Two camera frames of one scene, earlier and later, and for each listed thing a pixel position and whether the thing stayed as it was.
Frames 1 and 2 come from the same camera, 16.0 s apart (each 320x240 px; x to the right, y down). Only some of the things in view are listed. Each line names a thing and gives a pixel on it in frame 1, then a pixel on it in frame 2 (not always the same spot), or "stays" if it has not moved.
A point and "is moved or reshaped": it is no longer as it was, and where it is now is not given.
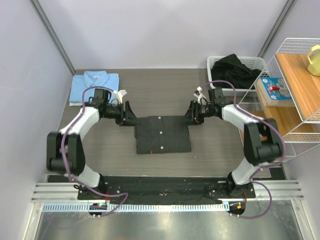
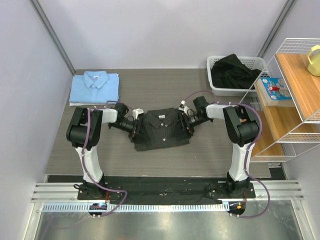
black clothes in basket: (231, 69) stays
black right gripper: (192, 115) → (190, 129)
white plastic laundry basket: (253, 62) stays
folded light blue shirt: (79, 82) stays
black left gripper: (127, 116) → (136, 128)
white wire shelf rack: (287, 94) stays
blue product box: (274, 92) stays
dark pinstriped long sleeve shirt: (159, 134) is moved or reshaped
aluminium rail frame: (45, 192) stays
